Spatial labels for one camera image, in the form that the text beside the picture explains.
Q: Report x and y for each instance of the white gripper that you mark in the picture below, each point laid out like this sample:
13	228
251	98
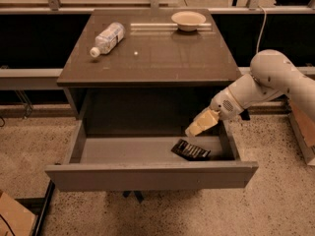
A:
224	106

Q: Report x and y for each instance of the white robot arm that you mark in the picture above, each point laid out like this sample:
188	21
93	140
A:
271	75

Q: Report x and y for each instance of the dark grey drawer cabinet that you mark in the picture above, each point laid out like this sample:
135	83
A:
151	41

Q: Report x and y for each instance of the open grey top drawer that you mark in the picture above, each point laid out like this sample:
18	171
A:
148	164

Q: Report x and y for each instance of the cardboard box right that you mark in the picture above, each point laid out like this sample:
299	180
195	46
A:
304	129

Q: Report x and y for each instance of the cardboard box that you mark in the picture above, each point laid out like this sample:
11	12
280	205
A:
15	220
304	129

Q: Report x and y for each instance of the white paper bowl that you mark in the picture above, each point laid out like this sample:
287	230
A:
188	20

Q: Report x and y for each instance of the clear plastic water bottle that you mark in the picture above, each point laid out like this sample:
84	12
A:
107	39

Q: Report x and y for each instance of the grey metal railing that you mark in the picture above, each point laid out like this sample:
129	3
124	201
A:
33	79

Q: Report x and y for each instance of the cardboard box bottom left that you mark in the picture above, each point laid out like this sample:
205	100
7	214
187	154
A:
15	220

